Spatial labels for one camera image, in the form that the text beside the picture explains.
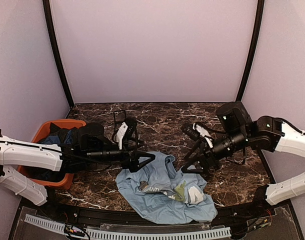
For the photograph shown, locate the black right frame post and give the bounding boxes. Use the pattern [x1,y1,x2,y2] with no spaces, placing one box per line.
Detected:
[235,0,265,101]

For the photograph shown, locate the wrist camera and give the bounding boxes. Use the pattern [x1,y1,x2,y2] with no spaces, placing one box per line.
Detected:
[112,117,137,150]
[181,122,214,148]

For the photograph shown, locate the black frame post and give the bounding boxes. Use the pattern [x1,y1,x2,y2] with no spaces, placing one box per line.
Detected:
[42,0,75,109]
[235,0,265,101]

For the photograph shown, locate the white slotted cable duct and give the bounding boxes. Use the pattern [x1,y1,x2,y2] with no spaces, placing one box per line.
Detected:
[24,214,232,240]

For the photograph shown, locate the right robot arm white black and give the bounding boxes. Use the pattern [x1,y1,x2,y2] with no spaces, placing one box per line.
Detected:
[181,101,305,174]

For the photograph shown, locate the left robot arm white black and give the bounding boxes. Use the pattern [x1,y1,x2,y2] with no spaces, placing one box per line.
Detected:
[0,122,156,218]

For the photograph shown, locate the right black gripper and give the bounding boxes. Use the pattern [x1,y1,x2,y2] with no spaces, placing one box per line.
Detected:
[181,126,249,174]

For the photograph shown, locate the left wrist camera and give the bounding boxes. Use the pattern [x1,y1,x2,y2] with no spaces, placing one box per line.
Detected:
[112,117,137,150]

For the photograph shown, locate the light blue printed t-shirt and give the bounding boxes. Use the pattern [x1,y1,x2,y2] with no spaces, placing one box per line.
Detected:
[115,151,218,225]

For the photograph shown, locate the black front table rail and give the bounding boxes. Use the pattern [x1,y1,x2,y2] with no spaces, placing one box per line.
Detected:
[17,199,296,234]

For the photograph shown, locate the dark clothes in bin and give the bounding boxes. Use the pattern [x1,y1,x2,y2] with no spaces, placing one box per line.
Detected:
[33,122,78,182]

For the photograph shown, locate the orange plastic bin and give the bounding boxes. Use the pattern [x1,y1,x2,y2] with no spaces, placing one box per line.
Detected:
[17,119,86,190]

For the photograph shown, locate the black left frame post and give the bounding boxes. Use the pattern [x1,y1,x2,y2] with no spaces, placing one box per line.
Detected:
[42,0,75,109]

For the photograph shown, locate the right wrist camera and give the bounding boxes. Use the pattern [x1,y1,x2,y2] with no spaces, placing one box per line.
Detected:
[181,122,214,148]

